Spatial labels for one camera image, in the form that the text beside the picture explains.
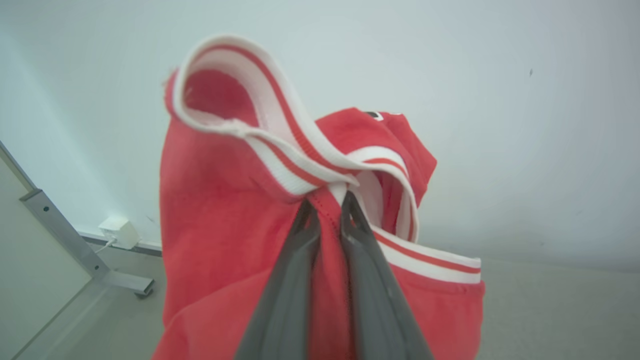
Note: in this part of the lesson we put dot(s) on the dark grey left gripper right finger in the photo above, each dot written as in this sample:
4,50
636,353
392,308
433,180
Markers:
375,310

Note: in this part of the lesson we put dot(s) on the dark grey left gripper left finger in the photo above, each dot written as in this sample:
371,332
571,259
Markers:
282,305

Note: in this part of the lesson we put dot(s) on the red Bulls 23 jersey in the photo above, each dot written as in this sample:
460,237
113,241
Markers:
210,225

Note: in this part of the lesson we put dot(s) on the grey metal stand leg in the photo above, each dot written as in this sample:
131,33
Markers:
65,232

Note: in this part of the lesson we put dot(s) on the light grey partition panel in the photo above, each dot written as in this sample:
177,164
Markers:
30,280

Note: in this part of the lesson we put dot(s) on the grey wall baseboard strip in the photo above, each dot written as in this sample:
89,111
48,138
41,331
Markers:
150,247

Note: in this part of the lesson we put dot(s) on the white wall power adapter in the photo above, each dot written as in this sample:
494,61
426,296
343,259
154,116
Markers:
120,232

